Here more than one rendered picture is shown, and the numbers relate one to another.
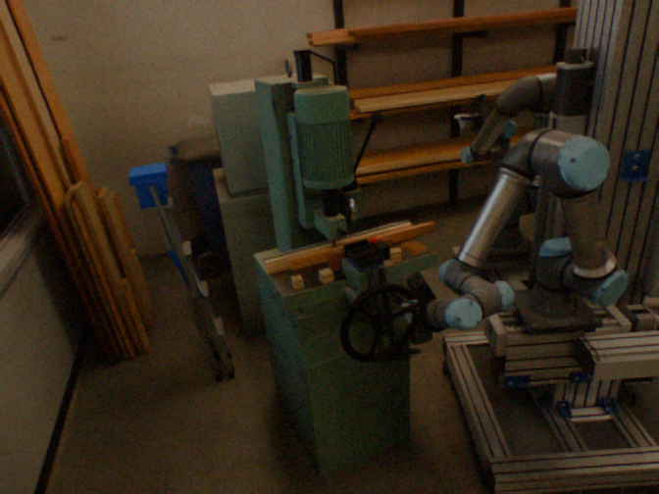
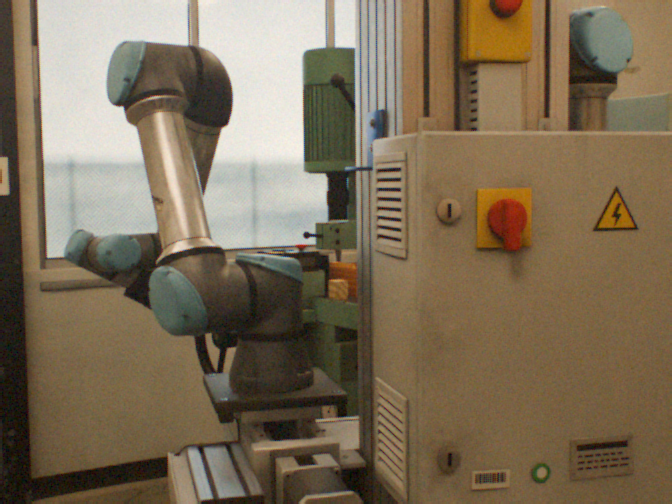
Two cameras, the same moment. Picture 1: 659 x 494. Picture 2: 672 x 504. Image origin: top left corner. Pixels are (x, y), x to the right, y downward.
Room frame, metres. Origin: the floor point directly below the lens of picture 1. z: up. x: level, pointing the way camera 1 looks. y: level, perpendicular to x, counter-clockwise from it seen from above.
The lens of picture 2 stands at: (1.01, -2.22, 1.18)
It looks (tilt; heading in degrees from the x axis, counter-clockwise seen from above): 5 degrees down; 75
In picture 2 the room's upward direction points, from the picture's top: 1 degrees counter-clockwise
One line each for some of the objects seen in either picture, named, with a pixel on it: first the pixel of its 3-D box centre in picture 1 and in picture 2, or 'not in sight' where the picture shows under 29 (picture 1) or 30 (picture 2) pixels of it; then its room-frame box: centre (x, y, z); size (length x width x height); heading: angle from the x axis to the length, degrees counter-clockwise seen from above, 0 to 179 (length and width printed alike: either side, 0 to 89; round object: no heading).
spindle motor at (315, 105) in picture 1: (325, 137); (336, 112); (1.61, -0.01, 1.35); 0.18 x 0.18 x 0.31
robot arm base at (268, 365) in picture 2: (554, 292); (271, 355); (1.30, -0.70, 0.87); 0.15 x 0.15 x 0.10
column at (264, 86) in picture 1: (299, 172); not in sight; (1.88, 0.10, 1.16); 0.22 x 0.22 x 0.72; 22
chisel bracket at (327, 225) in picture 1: (330, 224); (344, 237); (1.63, 0.00, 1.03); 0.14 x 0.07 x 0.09; 22
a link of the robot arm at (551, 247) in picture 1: (560, 261); (266, 290); (1.29, -0.70, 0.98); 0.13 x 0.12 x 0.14; 21
